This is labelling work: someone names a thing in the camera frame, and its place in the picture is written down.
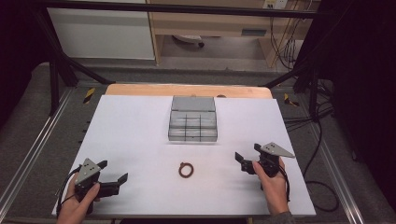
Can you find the light wooden desk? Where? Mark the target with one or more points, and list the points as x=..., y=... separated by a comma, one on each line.
x=218, y=23

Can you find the black metal frame stand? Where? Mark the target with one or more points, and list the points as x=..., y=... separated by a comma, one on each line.
x=56, y=77
x=312, y=93

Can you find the person's right hand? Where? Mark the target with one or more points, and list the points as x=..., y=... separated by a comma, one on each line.
x=275, y=193

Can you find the clear plastic compartment box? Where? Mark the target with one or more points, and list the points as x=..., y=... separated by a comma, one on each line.
x=193, y=124

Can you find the white cabinet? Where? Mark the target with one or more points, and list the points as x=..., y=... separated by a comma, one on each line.
x=99, y=34

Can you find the white power strip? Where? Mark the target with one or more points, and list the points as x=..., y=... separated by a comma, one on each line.
x=275, y=3

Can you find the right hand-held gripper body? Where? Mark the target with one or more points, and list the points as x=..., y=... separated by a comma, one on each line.
x=270, y=161

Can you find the aluminium floor rail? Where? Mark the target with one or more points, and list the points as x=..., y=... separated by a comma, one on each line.
x=34, y=146
x=334, y=171

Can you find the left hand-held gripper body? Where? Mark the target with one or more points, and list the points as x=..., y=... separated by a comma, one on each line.
x=88, y=169

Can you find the office chair base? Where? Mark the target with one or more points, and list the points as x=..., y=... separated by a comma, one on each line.
x=190, y=39

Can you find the black metal frame bar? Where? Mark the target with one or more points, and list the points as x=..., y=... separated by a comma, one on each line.
x=186, y=8

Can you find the wooden table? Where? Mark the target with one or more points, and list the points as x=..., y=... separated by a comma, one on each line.
x=149, y=90

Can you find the white table cover sheet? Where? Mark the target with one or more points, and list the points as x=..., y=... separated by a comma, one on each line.
x=134, y=140

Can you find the dark curtain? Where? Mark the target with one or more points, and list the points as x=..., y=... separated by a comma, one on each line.
x=18, y=56
x=364, y=93

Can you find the person's left hand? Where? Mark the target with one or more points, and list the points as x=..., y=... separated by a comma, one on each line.
x=72, y=207

